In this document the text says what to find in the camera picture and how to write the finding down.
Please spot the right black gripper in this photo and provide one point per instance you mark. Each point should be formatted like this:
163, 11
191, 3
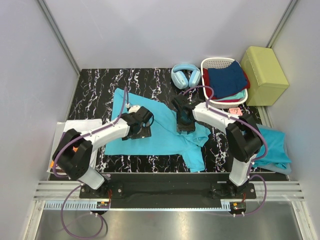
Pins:
190, 128

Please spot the turquoise t-shirt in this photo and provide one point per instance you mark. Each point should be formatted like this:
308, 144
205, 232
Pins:
164, 139

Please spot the navy blue folded t-shirt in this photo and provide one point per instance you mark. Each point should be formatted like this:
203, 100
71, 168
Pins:
227, 81

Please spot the pile of teal t-shirts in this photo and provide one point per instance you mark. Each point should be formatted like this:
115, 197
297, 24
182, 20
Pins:
277, 159

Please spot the teal folded t-shirt in basket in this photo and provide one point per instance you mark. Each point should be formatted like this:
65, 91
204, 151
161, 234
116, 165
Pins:
234, 98

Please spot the white plastic laundry basket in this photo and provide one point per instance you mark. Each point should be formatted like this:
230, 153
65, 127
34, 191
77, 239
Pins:
219, 63

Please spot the aluminium rail frame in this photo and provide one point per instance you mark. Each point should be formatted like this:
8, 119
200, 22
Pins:
57, 195

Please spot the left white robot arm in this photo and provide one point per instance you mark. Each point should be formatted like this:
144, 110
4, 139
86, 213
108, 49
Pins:
84, 144

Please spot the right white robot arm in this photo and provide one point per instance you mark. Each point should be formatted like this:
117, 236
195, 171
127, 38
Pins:
242, 134

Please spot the pink cube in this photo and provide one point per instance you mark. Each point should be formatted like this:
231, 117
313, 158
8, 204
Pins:
235, 111

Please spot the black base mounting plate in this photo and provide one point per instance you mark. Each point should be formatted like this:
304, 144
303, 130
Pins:
147, 191

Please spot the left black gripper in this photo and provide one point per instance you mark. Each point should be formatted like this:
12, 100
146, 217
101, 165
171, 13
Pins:
141, 132

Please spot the yellow-green storage box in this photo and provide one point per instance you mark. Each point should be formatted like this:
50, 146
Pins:
267, 79

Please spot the white paper sheets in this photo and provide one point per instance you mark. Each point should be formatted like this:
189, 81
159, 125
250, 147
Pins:
78, 125

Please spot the light blue headphones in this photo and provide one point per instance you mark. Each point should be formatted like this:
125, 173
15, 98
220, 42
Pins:
179, 78

